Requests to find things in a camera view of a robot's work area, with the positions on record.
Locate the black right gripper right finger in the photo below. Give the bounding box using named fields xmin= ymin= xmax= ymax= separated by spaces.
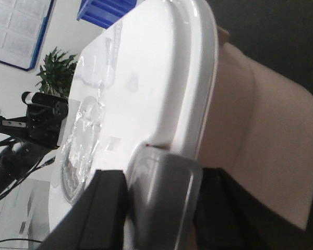
xmin=190 ymin=166 xmax=277 ymax=250

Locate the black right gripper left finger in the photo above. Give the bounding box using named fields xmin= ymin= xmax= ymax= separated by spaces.
xmin=38 ymin=170 xmax=128 ymax=249

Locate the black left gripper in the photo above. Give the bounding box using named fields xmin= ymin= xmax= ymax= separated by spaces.
xmin=0 ymin=92 xmax=68 ymax=149

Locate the white plastic storage bin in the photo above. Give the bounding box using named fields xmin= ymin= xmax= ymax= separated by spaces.
xmin=198 ymin=28 xmax=313 ymax=229

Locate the white bin lid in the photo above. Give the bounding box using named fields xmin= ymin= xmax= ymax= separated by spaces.
xmin=49 ymin=1 xmax=218 ymax=249

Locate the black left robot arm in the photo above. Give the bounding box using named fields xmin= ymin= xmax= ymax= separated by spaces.
xmin=0 ymin=92 xmax=128 ymax=249

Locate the green potted plant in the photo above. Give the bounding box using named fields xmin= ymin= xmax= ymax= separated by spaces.
xmin=36 ymin=47 xmax=77 ymax=99

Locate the blue plastic crate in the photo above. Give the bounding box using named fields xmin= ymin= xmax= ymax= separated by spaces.
xmin=77 ymin=0 xmax=143 ymax=29

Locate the dark grey table mat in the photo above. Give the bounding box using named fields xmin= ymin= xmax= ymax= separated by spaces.
xmin=204 ymin=1 xmax=313 ymax=249

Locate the blue framed wall board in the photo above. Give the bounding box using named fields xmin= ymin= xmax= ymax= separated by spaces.
xmin=0 ymin=0 xmax=54 ymax=71

